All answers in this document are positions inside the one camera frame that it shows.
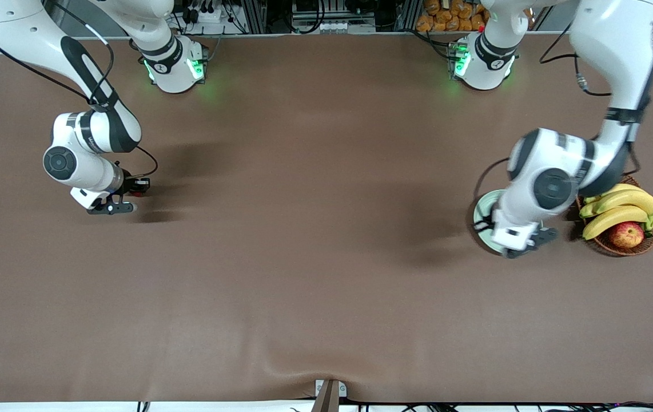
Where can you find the brown table mat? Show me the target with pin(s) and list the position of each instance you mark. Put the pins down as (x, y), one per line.
(326, 297)

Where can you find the brown wicker basket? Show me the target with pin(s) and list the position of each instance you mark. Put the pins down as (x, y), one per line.
(606, 245)

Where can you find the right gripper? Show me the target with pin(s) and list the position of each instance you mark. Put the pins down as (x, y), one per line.
(128, 184)

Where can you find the white connector block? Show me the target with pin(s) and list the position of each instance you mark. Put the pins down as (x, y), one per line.
(338, 26)

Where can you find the white power strip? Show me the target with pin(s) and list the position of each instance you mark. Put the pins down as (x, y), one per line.
(209, 16)

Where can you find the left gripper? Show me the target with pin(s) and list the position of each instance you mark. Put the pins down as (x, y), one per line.
(488, 220)

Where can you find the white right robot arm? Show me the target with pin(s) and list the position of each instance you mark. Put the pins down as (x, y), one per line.
(23, 34)

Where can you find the pale green round plate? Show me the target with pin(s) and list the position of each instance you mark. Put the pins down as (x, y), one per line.
(485, 209)

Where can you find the yellow banana bunch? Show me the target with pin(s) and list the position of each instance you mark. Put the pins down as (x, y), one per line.
(629, 200)

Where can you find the orange packaged snacks pile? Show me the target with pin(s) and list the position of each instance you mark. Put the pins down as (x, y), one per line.
(446, 17)

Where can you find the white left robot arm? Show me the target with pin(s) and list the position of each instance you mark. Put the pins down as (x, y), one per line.
(612, 46)

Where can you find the aluminium frame post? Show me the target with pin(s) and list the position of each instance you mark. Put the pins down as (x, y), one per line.
(255, 14)
(409, 14)

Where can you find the red apple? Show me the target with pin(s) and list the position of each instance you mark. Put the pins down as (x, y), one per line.
(626, 234)

